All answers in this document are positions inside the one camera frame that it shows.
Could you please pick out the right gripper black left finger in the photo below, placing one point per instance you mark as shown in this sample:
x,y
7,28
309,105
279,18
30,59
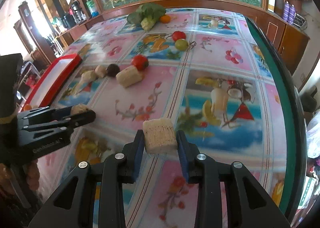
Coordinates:
x,y
72,203

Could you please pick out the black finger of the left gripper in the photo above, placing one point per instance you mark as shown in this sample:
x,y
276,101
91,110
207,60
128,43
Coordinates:
x,y
44,114
55,129

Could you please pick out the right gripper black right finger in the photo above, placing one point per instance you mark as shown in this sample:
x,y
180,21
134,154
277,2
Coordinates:
x,y
248,204

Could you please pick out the beige root piece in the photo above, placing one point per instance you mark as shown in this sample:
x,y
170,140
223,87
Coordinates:
x,y
79,108

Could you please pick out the beige root chunk small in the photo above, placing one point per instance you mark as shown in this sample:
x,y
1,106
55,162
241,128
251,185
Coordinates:
x,y
100,71

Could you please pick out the beige ribbed root block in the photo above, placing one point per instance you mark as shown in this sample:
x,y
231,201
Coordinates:
x,y
159,136

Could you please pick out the beige root chunk large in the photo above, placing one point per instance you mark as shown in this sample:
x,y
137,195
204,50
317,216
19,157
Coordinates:
x,y
129,76

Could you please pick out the red tomato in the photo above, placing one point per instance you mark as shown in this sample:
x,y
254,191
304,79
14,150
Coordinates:
x,y
177,35
140,62

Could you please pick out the orange carrot piece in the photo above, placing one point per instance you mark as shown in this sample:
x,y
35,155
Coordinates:
x,y
27,107

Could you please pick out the red plastic tray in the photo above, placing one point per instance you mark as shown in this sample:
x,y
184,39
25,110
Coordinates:
x,y
52,80

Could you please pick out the dark brown round fruit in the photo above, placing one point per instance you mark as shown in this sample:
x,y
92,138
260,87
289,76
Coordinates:
x,y
112,70

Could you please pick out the black thermos flask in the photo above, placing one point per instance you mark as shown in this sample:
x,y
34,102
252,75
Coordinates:
x,y
77,12

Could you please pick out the green water bottle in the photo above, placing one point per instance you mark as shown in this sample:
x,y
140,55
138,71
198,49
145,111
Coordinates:
x,y
92,8

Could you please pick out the colourful fruit print tablecloth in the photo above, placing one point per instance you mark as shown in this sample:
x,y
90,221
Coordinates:
x,y
220,92

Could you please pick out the green leafy vegetable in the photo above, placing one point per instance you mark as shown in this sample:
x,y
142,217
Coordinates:
x,y
146,15

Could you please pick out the green tomato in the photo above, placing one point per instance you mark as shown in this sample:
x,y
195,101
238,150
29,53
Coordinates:
x,y
181,44

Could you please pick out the small orange fruit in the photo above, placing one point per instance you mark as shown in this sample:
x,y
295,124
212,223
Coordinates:
x,y
165,19

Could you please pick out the purple cups stack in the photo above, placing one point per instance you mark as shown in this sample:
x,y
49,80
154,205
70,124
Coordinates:
x,y
289,13

